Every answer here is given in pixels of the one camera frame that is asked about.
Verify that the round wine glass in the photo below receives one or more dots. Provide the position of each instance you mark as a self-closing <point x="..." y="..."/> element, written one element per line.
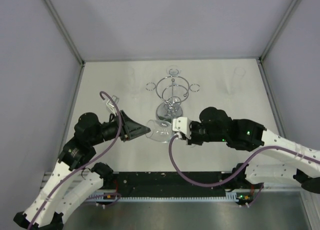
<point x="160" y="131"/>
<point x="173" y="70"/>

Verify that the chrome wine glass rack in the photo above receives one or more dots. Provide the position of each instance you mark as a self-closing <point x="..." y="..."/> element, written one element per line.
<point x="173" y="90"/>

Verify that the white toothed cable duct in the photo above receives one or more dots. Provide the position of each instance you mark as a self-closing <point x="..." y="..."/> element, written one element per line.
<point x="227" y="197"/>

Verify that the aluminium frame post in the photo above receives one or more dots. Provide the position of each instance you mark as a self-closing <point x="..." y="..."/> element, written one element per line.
<point x="279" y="28"/>
<point x="63" y="31"/>

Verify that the left aluminium frame post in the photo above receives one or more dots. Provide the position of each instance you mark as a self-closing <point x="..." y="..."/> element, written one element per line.
<point x="63" y="31"/>

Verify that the right aluminium frame post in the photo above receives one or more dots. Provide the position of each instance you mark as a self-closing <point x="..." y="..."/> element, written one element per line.
<point x="279" y="28"/>

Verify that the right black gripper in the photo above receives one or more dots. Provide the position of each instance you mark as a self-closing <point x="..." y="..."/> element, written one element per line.
<point x="192" y="141"/>

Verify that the round wine glass front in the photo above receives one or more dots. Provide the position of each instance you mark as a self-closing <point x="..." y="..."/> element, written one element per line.
<point x="160" y="131"/>

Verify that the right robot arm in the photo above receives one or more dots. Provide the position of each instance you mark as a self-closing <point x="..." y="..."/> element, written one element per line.
<point x="299" y="165"/>

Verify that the ribbed champagne flute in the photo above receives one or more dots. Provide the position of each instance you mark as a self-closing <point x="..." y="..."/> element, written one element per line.
<point x="236" y="80"/>
<point x="132" y="86"/>

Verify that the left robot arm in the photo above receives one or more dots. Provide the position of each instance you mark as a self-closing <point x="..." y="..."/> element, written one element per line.
<point x="55" y="203"/>

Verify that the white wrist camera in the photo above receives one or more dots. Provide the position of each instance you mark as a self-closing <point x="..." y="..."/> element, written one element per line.
<point x="110" y="104"/>
<point x="181" y="126"/>

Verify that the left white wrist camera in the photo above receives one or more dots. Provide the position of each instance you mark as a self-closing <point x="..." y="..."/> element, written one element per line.
<point x="110" y="104"/>

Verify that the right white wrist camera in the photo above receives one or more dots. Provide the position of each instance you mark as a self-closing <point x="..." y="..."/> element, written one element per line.
<point x="181" y="126"/>

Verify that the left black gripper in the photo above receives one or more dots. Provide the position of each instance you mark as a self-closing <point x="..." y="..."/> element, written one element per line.
<point x="131" y="129"/>

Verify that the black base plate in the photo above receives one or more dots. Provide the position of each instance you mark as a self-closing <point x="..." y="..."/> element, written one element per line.
<point x="162" y="185"/>

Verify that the round wine glass back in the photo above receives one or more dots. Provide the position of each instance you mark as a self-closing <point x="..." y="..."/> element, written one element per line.
<point x="173" y="70"/>

